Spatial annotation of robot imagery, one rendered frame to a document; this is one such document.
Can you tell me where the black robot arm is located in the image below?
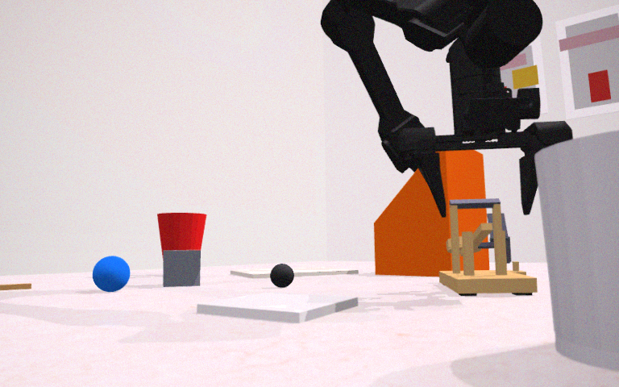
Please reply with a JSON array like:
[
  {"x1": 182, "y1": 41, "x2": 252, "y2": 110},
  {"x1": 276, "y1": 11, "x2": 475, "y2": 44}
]
[{"x1": 321, "y1": 0, "x2": 542, "y2": 173}]

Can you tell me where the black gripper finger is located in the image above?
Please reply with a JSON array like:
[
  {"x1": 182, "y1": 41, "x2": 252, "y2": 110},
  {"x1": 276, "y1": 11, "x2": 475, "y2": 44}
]
[
  {"x1": 409, "y1": 152, "x2": 446, "y2": 218},
  {"x1": 519, "y1": 148, "x2": 544, "y2": 214}
]

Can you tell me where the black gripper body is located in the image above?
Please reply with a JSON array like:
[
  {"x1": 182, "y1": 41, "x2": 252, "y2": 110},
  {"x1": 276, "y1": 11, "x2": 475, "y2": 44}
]
[{"x1": 397, "y1": 75, "x2": 573, "y2": 160}]

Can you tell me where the black ball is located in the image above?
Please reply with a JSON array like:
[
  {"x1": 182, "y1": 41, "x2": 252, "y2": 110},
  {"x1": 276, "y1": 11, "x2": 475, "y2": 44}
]
[{"x1": 270, "y1": 264, "x2": 294, "y2": 288}]

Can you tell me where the brown flat bar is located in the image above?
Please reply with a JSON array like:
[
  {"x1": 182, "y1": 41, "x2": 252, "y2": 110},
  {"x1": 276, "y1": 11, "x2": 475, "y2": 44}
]
[{"x1": 0, "y1": 283, "x2": 31, "y2": 290}]

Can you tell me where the white flat slab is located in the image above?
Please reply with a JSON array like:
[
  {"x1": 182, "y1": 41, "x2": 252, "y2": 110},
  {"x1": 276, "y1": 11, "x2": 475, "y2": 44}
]
[{"x1": 197, "y1": 292, "x2": 359, "y2": 324}]

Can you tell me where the blue ball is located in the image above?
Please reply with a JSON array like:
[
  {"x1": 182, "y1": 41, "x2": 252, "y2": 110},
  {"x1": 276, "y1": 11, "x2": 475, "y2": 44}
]
[{"x1": 93, "y1": 256, "x2": 130, "y2": 292}]

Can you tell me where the tan wooden catapult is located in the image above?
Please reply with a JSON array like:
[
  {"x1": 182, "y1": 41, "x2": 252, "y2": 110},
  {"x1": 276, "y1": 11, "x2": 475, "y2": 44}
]
[{"x1": 438, "y1": 198, "x2": 538, "y2": 296}]

